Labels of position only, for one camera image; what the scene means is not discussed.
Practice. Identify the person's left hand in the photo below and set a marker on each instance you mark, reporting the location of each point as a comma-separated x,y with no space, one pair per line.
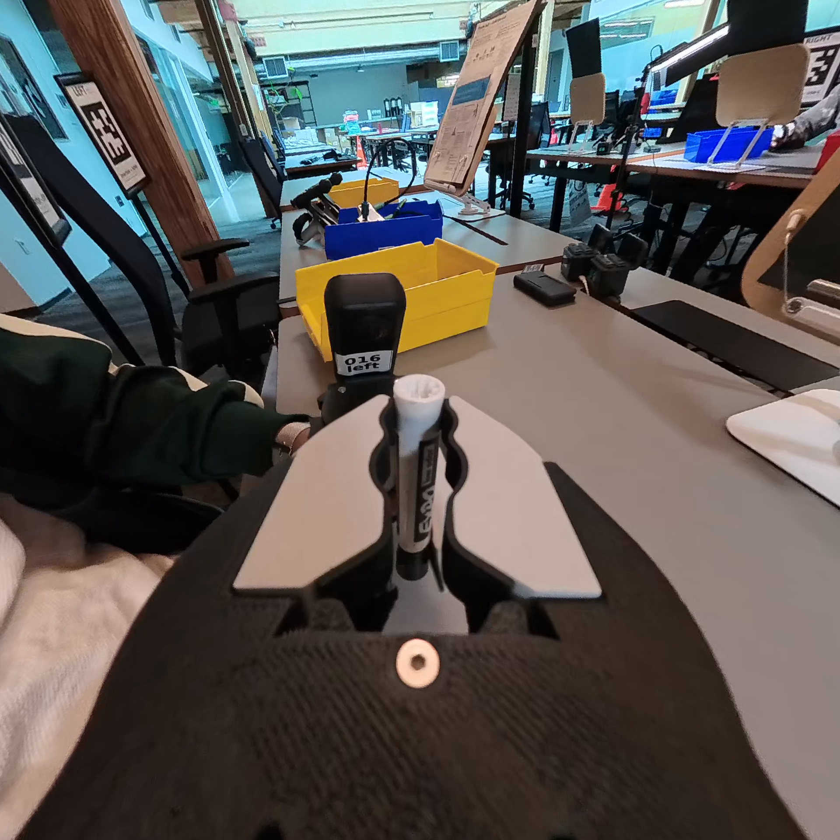
293,438

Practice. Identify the printed tag sign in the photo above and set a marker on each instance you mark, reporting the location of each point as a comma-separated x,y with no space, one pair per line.
821,65

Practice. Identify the person's white garment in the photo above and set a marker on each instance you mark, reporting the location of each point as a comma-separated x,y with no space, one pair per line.
59,643

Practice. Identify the orange traffic cone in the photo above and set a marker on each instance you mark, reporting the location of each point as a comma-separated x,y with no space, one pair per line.
607,197

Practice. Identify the narrow wooden board on stand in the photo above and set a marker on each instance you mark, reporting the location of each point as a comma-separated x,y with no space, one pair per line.
587,98

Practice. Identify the large yellow plastic bin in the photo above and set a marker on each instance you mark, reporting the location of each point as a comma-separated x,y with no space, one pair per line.
446,302

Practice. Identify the large wooden board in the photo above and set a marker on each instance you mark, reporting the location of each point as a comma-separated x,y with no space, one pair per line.
768,256

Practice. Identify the black charger cluster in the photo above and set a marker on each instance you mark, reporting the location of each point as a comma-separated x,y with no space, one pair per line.
607,262

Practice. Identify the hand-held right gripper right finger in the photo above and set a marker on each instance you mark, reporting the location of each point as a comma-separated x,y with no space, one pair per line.
518,512

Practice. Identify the person's left forearm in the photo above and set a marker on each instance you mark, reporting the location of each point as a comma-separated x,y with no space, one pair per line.
144,426

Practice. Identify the black metal pole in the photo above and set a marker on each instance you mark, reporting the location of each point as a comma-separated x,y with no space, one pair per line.
518,164

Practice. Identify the black device on table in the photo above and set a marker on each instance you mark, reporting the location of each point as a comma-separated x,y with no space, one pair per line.
312,210

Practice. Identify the flat black case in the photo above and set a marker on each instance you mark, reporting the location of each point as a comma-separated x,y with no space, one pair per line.
544,289

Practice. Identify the wooden pillar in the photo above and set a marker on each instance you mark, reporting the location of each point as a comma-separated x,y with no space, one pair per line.
144,118

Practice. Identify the framed tag sign on stand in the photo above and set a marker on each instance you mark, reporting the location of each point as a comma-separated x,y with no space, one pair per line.
26,190
105,131

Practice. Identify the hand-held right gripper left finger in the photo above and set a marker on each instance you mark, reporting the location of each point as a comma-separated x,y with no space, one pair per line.
308,512

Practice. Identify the white pad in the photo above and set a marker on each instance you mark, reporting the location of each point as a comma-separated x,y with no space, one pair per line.
787,443

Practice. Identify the wide wooden board on stand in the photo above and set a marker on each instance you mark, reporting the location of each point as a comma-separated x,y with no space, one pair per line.
761,85

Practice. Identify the small yellow plastic bin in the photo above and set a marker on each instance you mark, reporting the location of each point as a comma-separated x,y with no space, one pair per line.
367,190

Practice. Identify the black office chair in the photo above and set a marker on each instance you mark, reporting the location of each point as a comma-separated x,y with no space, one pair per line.
229,308

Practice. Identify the cardboard sheet on stand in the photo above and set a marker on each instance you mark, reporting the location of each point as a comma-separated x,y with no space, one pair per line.
472,98

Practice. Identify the blue plastic bin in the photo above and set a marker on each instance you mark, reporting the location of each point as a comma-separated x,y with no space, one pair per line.
387,236
715,145

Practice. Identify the black and white marker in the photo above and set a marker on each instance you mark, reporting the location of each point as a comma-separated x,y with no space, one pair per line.
417,459

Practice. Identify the black monitor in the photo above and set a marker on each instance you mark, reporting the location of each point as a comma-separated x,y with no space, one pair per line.
584,46

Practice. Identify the black desk mat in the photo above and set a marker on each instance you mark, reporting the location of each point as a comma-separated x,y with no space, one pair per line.
735,344

